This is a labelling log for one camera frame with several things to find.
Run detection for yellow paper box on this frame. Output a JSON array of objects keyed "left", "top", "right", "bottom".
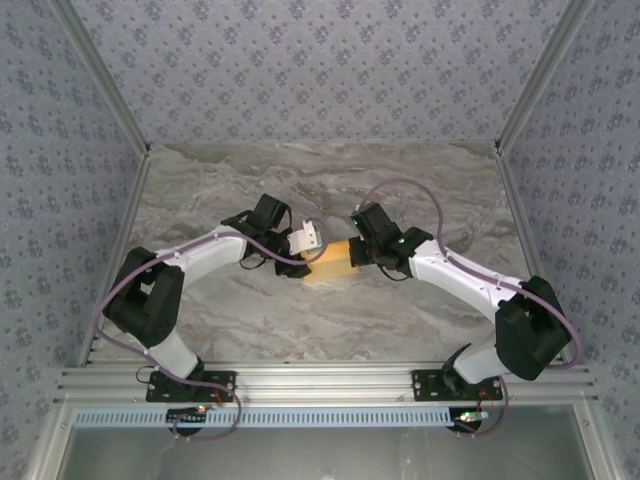
[{"left": 301, "top": 238, "right": 361, "bottom": 289}]

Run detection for aluminium base beam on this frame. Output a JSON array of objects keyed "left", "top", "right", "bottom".
[{"left": 55, "top": 362, "right": 599, "bottom": 407}]

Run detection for small circuit board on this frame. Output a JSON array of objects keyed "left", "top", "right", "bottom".
[
  {"left": 449, "top": 408, "right": 490, "bottom": 434},
  {"left": 166, "top": 405, "right": 210, "bottom": 435}
]

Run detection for grey metal panel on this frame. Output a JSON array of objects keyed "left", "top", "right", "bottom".
[{"left": 29, "top": 404, "right": 619, "bottom": 480}]

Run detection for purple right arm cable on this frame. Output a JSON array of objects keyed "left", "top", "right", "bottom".
[{"left": 352, "top": 178, "right": 584, "bottom": 439}]

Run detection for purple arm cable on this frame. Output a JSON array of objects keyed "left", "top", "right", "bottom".
[
  {"left": 352, "top": 178, "right": 584, "bottom": 439},
  {"left": 94, "top": 227, "right": 306, "bottom": 442}
]

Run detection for aluminium table side rail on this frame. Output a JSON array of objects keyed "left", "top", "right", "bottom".
[
  {"left": 494, "top": 147, "right": 576, "bottom": 366},
  {"left": 77, "top": 149, "right": 154, "bottom": 369}
]

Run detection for grey slotted cable duct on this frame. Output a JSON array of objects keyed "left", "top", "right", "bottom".
[{"left": 74, "top": 407, "right": 459, "bottom": 429}]

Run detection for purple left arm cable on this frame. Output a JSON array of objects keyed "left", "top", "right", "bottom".
[{"left": 94, "top": 227, "right": 306, "bottom": 442}]

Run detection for aluminium frame post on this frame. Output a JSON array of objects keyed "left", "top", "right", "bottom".
[
  {"left": 493, "top": 0, "right": 597, "bottom": 154},
  {"left": 49, "top": 0, "right": 152, "bottom": 157}
]

